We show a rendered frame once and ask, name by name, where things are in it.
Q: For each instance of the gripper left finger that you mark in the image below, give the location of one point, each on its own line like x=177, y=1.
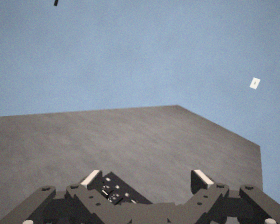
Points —
x=61, y=204

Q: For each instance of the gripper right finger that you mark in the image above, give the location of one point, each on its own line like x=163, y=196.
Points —
x=200, y=207

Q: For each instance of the black lighting desk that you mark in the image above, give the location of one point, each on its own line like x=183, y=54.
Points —
x=119, y=192

